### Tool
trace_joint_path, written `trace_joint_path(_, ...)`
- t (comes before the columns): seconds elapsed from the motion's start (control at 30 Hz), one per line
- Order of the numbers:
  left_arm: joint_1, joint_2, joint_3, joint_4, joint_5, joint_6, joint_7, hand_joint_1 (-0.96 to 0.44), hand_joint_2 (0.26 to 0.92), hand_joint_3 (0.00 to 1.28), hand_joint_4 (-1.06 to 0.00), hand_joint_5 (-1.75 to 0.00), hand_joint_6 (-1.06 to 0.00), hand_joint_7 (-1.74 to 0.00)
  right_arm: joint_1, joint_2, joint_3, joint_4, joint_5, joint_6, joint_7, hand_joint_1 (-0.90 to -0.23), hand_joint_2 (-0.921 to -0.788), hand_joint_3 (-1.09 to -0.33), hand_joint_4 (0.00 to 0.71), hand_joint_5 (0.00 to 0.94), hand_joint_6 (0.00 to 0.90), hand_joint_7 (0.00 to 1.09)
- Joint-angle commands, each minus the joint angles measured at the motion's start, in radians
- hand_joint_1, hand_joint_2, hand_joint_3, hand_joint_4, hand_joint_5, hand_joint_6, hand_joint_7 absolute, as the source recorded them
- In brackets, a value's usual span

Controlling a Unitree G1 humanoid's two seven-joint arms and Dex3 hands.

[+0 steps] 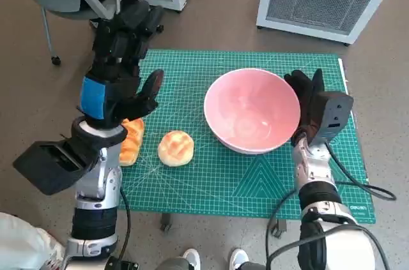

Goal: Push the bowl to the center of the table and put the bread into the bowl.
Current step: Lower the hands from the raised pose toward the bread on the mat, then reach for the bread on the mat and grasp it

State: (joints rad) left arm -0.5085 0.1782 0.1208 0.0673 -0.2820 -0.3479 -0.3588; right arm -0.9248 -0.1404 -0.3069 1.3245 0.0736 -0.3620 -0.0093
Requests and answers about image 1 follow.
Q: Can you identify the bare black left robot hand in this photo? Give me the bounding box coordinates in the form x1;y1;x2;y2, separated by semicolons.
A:
76;0;166;129

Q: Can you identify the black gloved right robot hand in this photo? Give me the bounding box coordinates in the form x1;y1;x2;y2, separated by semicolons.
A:
283;68;327;149

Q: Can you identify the long orange bread loaf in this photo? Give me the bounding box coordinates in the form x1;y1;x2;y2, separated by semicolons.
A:
118;118;145;168

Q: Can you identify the pink bowl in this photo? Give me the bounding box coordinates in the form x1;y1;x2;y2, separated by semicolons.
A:
203;68;302;155

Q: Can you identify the round bread bun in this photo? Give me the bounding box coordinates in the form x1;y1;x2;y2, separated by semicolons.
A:
157;129;195;167

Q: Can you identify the green cutting mat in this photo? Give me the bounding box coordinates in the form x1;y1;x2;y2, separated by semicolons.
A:
118;48;378;225

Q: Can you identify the table leg caster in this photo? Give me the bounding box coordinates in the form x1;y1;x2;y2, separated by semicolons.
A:
270;218;288;238
160;213;175;232

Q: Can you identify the white shoe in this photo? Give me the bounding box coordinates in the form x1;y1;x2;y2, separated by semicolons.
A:
182;248;202;270
229;248;250;270

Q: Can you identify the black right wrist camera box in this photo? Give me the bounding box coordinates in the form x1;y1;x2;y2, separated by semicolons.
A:
308;90;355;146

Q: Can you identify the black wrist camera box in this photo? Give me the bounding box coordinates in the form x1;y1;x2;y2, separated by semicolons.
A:
12;137;103;196
308;90;355;146

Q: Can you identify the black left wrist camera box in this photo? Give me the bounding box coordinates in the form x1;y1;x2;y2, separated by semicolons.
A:
12;137;103;196

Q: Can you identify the black right camera cable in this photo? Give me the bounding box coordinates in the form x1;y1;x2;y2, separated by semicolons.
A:
327;144;397;201

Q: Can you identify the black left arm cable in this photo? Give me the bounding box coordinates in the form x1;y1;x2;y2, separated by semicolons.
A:
118;186;132;259

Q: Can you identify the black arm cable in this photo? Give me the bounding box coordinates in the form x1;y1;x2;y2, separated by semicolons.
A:
118;186;132;259
264;188;300;261

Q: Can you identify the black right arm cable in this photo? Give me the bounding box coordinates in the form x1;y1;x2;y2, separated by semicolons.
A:
264;188;300;261

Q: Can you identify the black looped shoulder cable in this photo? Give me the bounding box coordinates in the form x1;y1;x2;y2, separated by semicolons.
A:
270;221;387;270

